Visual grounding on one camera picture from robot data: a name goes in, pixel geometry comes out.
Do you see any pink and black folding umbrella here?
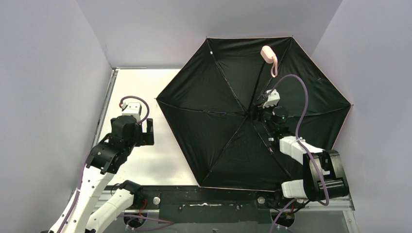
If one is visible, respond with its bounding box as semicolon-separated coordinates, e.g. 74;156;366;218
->
156;37;351;190

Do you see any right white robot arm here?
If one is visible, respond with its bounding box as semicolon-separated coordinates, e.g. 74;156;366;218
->
250;104;349;203

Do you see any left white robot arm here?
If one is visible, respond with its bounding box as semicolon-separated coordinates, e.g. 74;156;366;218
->
48;114;154;233

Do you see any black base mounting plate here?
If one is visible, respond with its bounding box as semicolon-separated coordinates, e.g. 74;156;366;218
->
126;185;289;223

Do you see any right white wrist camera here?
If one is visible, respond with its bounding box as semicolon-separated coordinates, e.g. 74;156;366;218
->
262;89;280;108

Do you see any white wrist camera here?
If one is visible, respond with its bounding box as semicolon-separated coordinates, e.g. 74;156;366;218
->
262;89;280;108
121;102;142;123

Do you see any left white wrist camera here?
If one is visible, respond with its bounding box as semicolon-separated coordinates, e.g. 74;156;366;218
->
121;102;142;123

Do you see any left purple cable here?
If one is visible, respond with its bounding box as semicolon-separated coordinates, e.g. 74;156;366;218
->
119;95;150;124

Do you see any purple cable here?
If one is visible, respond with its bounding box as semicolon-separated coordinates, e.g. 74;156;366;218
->
269;74;330;206
119;95;150;124

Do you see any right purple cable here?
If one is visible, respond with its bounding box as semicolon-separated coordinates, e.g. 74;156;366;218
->
269;74;330;206

